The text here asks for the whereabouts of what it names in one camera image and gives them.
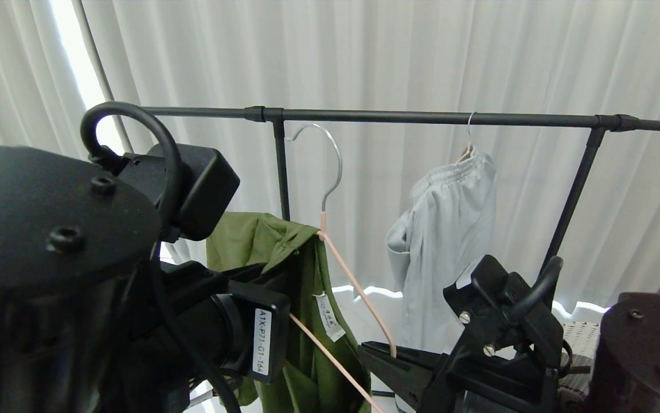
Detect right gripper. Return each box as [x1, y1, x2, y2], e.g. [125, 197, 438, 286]
[358, 341, 561, 413]

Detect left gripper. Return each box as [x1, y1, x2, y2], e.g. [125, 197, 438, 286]
[158, 261, 292, 384]

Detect green long-sleeved shirt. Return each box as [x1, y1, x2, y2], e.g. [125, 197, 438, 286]
[206, 211, 372, 413]

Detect pink clothes hanger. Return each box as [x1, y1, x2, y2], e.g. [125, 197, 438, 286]
[456, 111, 478, 165]
[286, 123, 398, 413]

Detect white laundry basket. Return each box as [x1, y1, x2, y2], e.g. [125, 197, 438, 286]
[557, 321, 601, 398]

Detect black clothes rack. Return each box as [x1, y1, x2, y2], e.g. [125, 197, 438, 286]
[139, 106, 660, 310]

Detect pale grey shorts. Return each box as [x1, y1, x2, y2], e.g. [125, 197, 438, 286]
[385, 149, 498, 354]

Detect white curtain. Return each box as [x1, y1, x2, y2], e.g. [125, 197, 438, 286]
[0, 0, 88, 160]
[80, 0, 660, 322]

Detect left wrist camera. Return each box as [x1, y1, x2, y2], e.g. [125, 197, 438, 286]
[90, 143, 241, 242]

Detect black cable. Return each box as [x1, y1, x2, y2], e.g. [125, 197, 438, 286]
[80, 102, 242, 413]
[504, 256, 564, 325]

